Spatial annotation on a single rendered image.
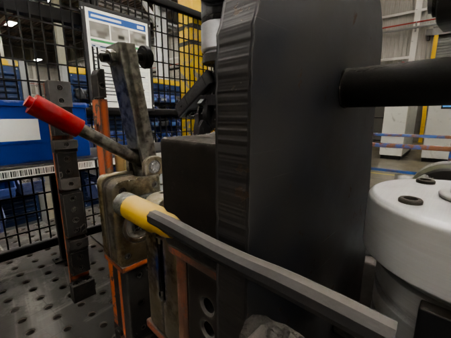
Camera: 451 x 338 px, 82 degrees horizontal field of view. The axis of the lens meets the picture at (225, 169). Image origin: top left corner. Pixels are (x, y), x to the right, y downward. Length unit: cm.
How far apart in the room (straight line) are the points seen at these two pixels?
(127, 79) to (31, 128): 38
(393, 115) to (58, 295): 788
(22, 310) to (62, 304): 8
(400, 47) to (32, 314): 1455
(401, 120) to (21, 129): 788
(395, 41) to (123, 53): 1450
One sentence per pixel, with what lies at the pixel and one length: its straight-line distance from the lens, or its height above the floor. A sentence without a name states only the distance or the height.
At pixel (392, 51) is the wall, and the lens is 1465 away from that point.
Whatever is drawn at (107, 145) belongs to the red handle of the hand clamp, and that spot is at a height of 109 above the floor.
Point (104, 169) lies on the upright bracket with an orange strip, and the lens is 46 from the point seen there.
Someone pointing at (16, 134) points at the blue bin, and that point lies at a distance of 69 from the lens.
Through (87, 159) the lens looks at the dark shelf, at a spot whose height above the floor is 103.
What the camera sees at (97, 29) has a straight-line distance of 98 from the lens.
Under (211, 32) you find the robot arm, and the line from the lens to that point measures 43.
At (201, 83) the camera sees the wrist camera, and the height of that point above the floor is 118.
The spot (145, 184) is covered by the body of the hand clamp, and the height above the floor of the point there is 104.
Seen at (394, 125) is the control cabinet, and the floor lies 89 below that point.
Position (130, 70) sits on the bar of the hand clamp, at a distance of 36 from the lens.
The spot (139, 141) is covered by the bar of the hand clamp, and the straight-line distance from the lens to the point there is 36.
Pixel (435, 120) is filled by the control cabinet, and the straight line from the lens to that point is 809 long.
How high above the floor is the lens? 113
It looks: 12 degrees down
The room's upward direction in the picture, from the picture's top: straight up
